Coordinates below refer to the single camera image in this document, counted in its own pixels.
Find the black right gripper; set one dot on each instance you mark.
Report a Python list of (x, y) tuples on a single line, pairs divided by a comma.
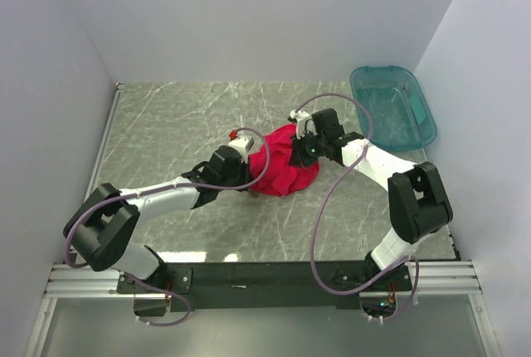
[(298, 157)]

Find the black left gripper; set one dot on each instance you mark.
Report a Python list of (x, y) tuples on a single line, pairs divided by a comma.
[(246, 173)]

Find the red t shirt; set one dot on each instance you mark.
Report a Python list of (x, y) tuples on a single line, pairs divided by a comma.
[(282, 179)]

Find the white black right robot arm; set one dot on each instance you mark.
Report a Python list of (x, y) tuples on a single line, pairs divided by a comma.
[(417, 199)]

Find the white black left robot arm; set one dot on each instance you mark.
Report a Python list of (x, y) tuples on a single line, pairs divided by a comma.
[(102, 227)]

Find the teal plastic bin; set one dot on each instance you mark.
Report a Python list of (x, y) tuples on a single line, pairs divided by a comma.
[(393, 102)]

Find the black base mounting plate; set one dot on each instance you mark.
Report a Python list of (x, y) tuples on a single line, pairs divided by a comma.
[(231, 285)]

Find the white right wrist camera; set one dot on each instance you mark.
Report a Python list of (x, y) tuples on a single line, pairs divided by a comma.
[(301, 119)]

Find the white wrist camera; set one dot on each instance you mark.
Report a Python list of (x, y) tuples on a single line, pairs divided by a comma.
[(301, 119), (242, 144)]

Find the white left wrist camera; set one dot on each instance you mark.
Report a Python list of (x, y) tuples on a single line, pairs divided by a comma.
[(242, 144)]

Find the aluminium front rail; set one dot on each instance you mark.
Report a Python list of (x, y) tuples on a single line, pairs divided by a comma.
[(435, 279)]

